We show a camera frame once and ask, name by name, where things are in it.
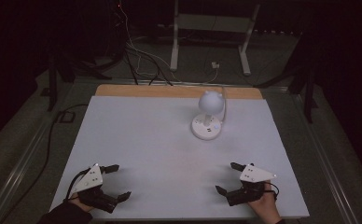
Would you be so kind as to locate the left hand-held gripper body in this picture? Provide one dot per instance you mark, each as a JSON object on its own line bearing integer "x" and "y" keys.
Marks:
{"x": 90, "y": 181}

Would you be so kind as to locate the black tripod stand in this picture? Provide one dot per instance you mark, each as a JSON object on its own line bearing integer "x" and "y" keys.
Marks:
{"x": 309, "y": 93}
{"x": 52, "y": 81}

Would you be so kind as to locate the grey metal stand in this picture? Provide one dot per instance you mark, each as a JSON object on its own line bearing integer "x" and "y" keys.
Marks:
{"x": 211, "y": 22}

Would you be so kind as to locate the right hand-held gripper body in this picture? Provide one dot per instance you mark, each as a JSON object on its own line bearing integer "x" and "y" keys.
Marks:
{"x": 250, "y": 186}

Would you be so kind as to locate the black square floor plate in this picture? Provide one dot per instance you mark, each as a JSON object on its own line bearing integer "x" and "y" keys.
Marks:
{"x": 67, "y": 117}

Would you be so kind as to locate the metal floor rail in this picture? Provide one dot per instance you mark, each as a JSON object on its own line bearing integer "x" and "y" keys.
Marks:
{"x": 17, "y": 165}
{"x": 325, "y": 155}

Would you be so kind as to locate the person's right hand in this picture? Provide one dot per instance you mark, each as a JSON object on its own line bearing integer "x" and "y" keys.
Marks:
{"x": 265, "y": 207}

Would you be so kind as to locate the white plug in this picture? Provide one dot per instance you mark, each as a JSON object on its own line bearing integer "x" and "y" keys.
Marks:
{"x": 215, "y": 65}

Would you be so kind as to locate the person's left hand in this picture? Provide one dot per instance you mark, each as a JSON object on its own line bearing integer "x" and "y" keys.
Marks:
{"x": 78, "y": 202}

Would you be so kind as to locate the white table mat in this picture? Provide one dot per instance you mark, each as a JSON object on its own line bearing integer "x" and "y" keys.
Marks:
{"x": 157, "y": 155}

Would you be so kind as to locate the white round desk lamp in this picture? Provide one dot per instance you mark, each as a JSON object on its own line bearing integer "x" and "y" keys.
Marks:
{"x": 211, "y": 102}

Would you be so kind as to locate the wooden table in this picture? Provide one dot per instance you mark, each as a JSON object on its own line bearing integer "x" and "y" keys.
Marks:
{"x": 157, "y": 90}

